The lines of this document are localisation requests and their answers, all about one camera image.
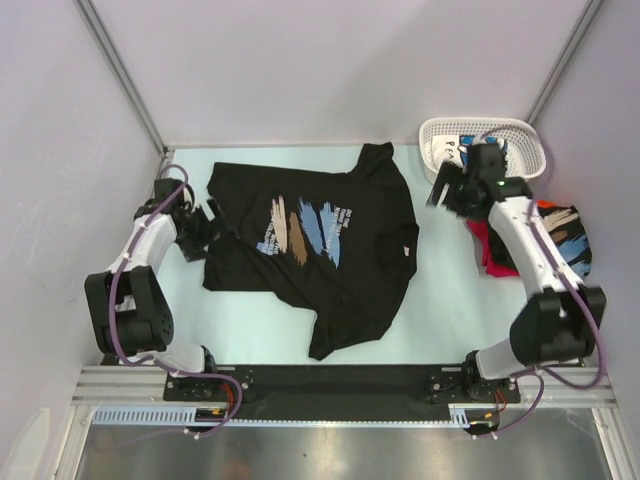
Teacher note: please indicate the aluminium corner post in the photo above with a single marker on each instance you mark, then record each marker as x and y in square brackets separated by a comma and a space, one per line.
[577, 35]
[108, 49]

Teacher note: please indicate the white daisy print t-shirt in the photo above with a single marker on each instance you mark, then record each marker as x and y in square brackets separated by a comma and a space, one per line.
[441, 148]

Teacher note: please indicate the folded black printed t-shirt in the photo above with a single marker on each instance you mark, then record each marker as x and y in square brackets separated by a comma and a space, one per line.
[563, 224]

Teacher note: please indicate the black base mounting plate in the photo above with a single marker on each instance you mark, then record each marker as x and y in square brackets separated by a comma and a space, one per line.
[359, 393]

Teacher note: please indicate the black printed t-shirt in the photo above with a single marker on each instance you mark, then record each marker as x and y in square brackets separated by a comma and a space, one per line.
[563, 224]
[343, 245]

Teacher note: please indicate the aluminium frame rail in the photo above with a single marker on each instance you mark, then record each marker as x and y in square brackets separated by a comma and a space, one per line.
[117, 385]

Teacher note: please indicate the white slotted cable duct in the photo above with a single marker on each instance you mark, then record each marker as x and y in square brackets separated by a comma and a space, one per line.
[194, 417]

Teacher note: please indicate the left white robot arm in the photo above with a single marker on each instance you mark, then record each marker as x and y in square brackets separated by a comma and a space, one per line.
[131, 318]

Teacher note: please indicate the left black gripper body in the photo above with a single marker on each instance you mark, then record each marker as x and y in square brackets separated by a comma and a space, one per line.
[192, 237]

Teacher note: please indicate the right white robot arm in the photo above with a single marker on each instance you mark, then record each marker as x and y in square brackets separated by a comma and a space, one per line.
[557, 332]

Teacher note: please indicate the white plastic basket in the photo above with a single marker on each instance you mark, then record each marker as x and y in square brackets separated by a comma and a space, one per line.
[523, 150]

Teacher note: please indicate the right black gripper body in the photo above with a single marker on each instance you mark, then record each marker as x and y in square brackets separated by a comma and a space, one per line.
[461, 197]

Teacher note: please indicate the left aluminium corner post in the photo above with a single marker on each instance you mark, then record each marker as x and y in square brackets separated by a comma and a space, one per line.
[108, 49]

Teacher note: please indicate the right aluminium corner post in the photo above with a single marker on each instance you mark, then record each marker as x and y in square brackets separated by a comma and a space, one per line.
[577, 35]

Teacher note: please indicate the folded red t-shirt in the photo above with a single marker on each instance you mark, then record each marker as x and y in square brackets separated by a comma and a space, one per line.
[515, 243]

